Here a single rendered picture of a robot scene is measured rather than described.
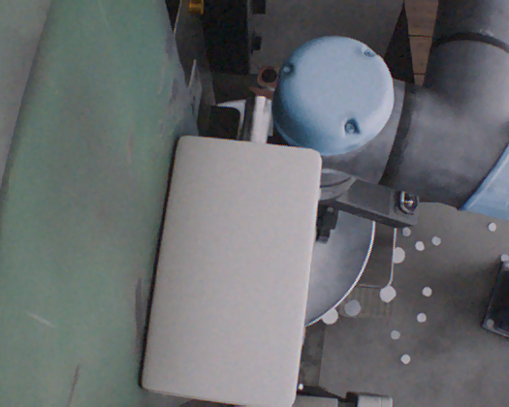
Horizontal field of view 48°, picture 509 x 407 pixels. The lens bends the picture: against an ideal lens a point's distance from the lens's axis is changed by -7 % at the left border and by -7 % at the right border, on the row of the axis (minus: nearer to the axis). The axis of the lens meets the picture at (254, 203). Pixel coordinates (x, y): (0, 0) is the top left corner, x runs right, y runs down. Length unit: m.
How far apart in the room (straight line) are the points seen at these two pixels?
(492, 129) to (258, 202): 0.28
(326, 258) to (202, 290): 0.57
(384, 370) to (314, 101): 1.19
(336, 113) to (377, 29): 1.41
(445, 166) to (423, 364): 1.16
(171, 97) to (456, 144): 0.27
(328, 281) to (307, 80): 0.38
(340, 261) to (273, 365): 0.57
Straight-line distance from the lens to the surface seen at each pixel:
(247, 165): 0.16
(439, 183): 0.41
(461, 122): 0.41
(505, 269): 1.61
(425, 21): 1.40
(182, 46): 0.41
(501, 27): 0.46
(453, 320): 1.57
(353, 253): 0.73
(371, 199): 0.57
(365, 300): 1.35
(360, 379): 1.51
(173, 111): 0.16
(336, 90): 0.38
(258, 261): 0.16
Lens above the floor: 1.49
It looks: 75 degrees down
